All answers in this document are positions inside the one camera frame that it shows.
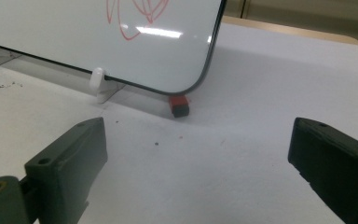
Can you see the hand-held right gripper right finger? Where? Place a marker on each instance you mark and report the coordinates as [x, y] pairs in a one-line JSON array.
[[338, 165]]

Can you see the small red and black eraser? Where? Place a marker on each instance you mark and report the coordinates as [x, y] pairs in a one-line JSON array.
[[179, 105]]

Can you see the white whiteboard with black edge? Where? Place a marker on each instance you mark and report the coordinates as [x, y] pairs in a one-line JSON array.
[[74, 37]]

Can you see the wooden table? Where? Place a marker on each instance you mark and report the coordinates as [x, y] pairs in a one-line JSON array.
[[292, 30]]

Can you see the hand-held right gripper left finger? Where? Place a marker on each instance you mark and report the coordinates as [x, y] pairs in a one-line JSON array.
[[65, 168]]

